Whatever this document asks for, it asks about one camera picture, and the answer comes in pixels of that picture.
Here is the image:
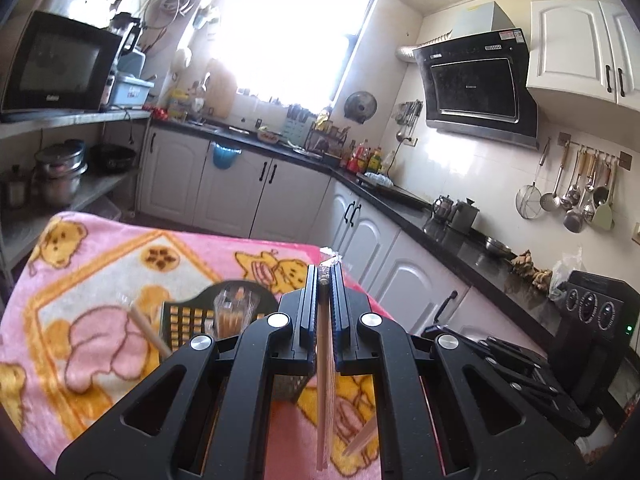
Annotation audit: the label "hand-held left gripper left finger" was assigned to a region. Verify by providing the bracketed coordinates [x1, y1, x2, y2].
[55, 262, 321, 480]

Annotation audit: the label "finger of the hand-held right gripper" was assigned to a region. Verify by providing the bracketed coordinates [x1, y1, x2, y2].
[480, 355, 594, 432]
[422, 325, 551, 366]

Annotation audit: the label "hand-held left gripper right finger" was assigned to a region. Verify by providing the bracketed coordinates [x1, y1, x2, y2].
[329, 261, 584, 480]

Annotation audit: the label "bundle of chopsticks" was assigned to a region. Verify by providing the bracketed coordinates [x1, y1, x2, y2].
[214, 284, 262, 341]

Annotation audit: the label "chopstick pair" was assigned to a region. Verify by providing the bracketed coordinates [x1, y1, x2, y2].
[129, 304, 173, 360]
[315, 255, 346, 471]
[341, 417, 380, 457]

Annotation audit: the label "green plastic utensil basket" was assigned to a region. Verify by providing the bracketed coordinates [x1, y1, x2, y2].
[160, 280, 321, 406]

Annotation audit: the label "clear plastic bag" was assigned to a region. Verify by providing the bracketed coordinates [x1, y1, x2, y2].
[550, 250, 583, 301]

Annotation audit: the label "ginger roots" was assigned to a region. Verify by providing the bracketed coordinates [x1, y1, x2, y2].
[512, 250, 553, 291]

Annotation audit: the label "black kitchen countertop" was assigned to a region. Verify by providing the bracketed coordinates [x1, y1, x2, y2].
[150, 115, 640, 361]

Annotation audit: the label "steel ladle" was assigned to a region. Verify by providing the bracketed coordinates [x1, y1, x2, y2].
[540, 147, 568, 211]
[564, 152, 593, 233]

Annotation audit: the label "pale green spatula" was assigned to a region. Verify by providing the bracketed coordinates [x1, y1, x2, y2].
[592, 160, 616, 231]

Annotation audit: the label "black gas stove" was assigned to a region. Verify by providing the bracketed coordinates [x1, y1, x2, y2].
[357, 172, 433, 208]

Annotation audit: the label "white lower cabinets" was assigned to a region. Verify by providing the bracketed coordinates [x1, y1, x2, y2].
[135, 125, 501, 356]

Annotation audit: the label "group of condiment bottles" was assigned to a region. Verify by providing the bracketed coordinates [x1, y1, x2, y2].
[342, 140, 396, 176]

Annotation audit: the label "blue hanging bin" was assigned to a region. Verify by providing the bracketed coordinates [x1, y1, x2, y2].
[211, 141, 243, 170]

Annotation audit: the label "teal knife block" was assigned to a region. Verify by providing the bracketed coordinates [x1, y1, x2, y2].
[285, 105, 316, 143]

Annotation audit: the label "hanging kitchen tools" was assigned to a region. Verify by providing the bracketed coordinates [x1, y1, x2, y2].
[395, 100, 423, 143]

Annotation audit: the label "pink printed blanket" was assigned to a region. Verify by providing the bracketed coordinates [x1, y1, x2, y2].
[0, 210, 451, 480]

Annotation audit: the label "beige cutting board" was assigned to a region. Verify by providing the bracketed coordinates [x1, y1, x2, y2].
[205, 57, 236, 118]

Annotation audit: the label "black cooking pot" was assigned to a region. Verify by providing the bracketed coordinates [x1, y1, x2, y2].
[92, 144, 137, 176]

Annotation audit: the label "black range hood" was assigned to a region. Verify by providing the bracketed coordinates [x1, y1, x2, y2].
[412, 2, 541, 151]

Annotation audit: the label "blue-grey plastic box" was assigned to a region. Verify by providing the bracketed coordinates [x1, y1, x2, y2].
[107, 75, 156, 108]

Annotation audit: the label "kitchen window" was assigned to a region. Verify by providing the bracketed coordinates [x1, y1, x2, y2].
[210, 0, 381, 111]

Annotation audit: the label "white upper cabinet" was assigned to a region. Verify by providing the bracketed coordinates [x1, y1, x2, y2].
[525, 0, 640, 111]

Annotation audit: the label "metal shelf table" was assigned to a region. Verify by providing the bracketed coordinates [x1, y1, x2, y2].
[0, 107, 153, 281]

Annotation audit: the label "dark glass jar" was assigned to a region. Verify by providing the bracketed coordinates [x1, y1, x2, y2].
[5, 165, 28, 208]

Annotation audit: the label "black electric kettle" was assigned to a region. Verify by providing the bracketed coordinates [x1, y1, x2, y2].
[110, 12, 143, 68]

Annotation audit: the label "black microwave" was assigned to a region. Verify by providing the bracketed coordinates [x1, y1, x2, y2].
[0, 10, 126, 121]

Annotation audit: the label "wire strainer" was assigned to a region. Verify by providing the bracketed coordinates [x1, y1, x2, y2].
[515, 137, 551, 221]

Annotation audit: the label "black wire spice rack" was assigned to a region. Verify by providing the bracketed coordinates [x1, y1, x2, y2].
[307, 120, 351, 153]

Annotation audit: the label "small wall fan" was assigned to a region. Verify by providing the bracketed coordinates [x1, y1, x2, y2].
[344, 91, 378, 123]

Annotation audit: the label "wall utensil rail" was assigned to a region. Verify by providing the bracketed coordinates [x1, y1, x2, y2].
[557, 132, 632, 171]

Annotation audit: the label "silver exhaust duct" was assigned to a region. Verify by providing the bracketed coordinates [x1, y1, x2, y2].
[397, 30, 453, 63]

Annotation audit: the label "coiled shower hose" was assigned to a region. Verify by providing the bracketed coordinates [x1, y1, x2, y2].
[150, 0, 193, 28]

